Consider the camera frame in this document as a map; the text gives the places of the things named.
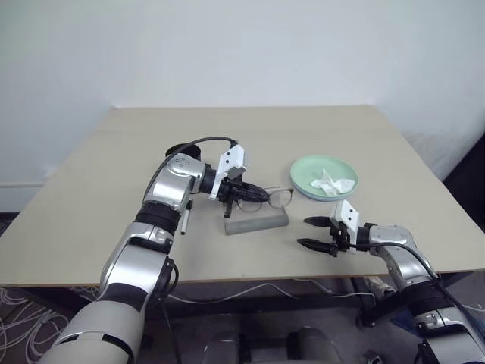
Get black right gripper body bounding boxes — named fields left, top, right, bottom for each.
left=327, top=218, right=352, bottom=259

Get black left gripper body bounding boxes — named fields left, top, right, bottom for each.
left=217, top=176, right=248, bottom=220

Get thin-framed eyeglasses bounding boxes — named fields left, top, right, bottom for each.
left=236, top=185, right=296, bottom=214

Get grey glasses case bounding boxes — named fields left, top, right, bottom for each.
left=223, top=206, right=290, bottom=237

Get light blue plate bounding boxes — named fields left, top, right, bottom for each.
left=290, top=178, right=355, bottom=202

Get crumpled white tissue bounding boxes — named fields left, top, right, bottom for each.
left=309, top=168, right=355, bottom=196

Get mint green plate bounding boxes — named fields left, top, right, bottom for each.
left=289, top=154, right=360, bottom=199

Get dark grey rounded shape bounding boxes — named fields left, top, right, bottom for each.
left=286, top=326, right=343, bottom=364

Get black furniture piece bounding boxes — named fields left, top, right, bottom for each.
left=442, top=140, right=485, bottom=208

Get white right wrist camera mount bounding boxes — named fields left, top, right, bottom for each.
left=328, top=199, right=361, bottom=256

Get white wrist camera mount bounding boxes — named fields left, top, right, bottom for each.
left=328, top=199, right=361, bottom=256
left=208, top=143, right=248, bottom=200

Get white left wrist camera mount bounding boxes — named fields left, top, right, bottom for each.
left=208, top=143, right=248, bottom=200

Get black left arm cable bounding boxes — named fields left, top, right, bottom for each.
left=145, top=136, right=239, bottom=364

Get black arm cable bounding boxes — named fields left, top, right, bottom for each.
left=354, top=242, right=473, bottom=327
left=145, top=136, right=239, bottom=364

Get black table frame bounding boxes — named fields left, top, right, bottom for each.
left=0, top=271, right=485, bottom=329

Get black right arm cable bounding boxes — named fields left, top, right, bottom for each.
left=354, top=242, right=473, bottom=327

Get white cable under table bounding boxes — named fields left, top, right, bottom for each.
left=166, top=281, right=377, bottom=304

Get white tangled floor cable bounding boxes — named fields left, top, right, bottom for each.
left=0, top=287, right=79, bottom=359

